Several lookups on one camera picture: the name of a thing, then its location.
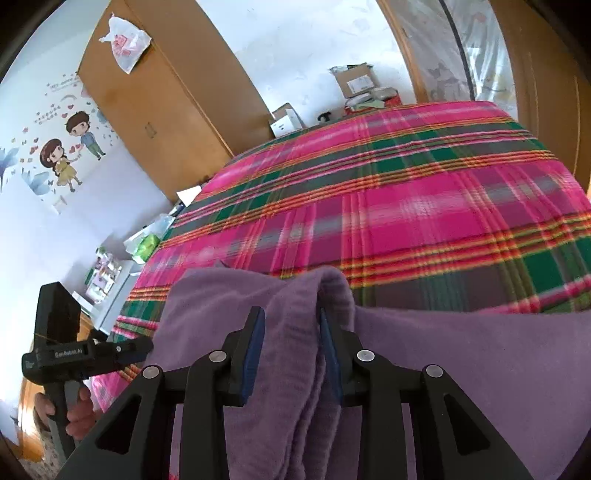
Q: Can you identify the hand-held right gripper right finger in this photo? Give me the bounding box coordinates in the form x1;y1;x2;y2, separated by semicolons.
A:
318;308;534;480

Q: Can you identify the purple fleece garment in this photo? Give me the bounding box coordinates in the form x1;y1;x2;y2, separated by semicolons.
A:
148;265;591;480

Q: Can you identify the brown cardboard box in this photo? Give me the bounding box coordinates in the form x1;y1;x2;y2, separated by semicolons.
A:
329;63;376;99

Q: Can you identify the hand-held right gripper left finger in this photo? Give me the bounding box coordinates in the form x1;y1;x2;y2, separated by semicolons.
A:
58;305;266;480

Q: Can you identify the pink plaid bed sheet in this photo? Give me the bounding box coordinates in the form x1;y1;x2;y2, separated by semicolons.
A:
90;100;591;480

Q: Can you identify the person's left hand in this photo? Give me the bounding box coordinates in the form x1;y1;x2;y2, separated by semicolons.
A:
34;385;100;441

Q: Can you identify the wooden door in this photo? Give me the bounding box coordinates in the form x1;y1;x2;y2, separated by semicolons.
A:
489;0;591;195

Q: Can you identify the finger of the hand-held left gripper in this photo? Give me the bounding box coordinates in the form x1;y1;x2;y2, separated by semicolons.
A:
113;338;154;367

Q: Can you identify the white cardboard box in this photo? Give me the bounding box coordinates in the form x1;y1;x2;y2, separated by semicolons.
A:
269;102;305;138

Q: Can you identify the wooden wardrobe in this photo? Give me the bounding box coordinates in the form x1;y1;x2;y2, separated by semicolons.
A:
76;0;275;204

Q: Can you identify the person's left forearm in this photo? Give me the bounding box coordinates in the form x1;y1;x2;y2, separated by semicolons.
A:
14;411;70;480

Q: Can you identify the cartoon wall sticker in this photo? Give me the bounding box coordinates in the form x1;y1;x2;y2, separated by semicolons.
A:
0;69;118;215

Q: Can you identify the wooden door frame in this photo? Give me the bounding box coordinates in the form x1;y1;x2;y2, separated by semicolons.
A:
376;0;432;103

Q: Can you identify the white bedside cabinet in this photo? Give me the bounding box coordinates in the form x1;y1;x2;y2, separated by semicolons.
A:
81;258;144;335

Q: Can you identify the red box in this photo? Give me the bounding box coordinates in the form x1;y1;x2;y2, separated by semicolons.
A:
344;90;402;114

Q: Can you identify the clear plastic door curtain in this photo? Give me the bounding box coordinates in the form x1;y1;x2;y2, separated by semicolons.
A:
383;0;520;123

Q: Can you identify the white plastic bag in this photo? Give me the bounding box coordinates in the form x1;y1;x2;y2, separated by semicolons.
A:
98;13;152;75

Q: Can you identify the green packet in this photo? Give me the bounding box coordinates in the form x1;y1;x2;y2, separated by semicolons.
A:
134;233;160;259

